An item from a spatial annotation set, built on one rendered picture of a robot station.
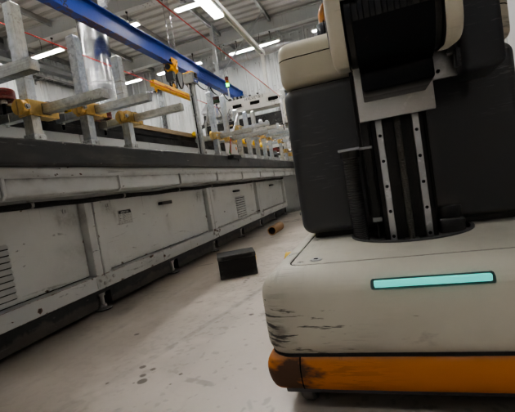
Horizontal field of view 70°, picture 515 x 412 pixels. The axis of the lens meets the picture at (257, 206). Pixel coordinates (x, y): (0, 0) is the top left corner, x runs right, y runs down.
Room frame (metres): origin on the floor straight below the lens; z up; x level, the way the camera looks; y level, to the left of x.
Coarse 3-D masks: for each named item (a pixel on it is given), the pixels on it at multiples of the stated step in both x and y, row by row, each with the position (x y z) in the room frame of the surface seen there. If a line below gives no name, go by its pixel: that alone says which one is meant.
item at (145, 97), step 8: (128, 96) 1.42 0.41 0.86; (136, 96) 1.41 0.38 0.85; (144, 96) 1.40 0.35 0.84; (104, 104) 1.45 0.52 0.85; (112, 104) 1.44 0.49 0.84; (120, 104) 1.43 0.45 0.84; (128, 104) 1.42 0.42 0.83; (136, 104) 1.43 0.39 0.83; (72, 112) 1.50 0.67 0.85; (96, 112) 1.46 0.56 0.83; (104, 112) 1.47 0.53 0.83; (56, 120) 1.52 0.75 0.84; (64, 120) 1.51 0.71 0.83; (72, 120) 1.52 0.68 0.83
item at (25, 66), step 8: (8, 64) 0.93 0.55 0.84; (16, 64) 0.93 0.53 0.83; (24, 64) 0.92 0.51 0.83; (32, 64) 0.92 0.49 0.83; (0, 72) 0.94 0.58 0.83; (8, 72) 0.94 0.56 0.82; (16, 72) 0.93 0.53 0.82; (24, 72) 0.93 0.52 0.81; (32, 72) 0.94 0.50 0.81; (0, 80) 0.96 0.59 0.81; (8, 80) 0.97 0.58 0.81
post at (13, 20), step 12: (12, 12) 1.19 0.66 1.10; (12, 24) 1.19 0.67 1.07; (12, 36) 1.19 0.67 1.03; (24, 36) 1.22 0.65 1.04; (12, 48) 1.19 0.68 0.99; (24, 48) 1.21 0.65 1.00; (12, 60) 1.20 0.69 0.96; (24, 84) 1.19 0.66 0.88; (24, 96) 1.19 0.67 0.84; (36, 96) 1.22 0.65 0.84; (24, 120) 1.20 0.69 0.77; (36, 120) 1.20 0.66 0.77; (36, 132) 1.20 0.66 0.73
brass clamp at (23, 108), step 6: (12, 102) 1.17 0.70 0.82; (18, 102) 1.16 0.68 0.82; (24, 102) 1.17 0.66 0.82; (30, 102) 1.19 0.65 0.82; (36, 102) 1.21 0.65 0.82; (42, 102) 1.23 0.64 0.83; (12, 108) 1.17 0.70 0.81; (18, 108) 1.17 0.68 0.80; (24, 108) 1.16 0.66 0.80; (30, 108) 1.18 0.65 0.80; (36, 108) 1.20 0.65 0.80; (42, 108) 1.22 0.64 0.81; (18, 114) 1.17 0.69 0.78; (24, 114) 1.18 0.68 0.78; (30, 114) 1.18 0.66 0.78; (36, 114) 1.20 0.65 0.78; (42, 114) 1.22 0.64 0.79; (48, 114) 1.24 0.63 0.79; (54, 114) 1.27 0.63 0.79; (42, 120) 1.27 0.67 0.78; (48, 120) 1.29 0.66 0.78
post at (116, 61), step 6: (114, 60) 1.67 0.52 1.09; (120, 60) 1.69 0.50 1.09; (114, 66) 1.67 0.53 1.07; (120, 66) 1.68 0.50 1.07; (114, 72) 1.67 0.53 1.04; (120, 72) 1.67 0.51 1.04; (114, 78) 1.67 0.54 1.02; (120, 78) 1.66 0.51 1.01; (114, 84) 1.67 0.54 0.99; (120, 84) 1.67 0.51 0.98; (120, 90) 1.67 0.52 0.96; (126, 90) 1.69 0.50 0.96; (120, 96) 1.67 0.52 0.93; (126, 96) 1.68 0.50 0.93; (126, 108) 1.67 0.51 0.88; (126, 126) 1.67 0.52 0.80; (132, 126) 1.69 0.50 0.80; (126, 132) 1.67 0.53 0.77; (132, 132) 1.69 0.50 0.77; (126, 138) 1.67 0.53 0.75; (132, 138) 1.68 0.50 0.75; (126, 144) 1.67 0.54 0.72
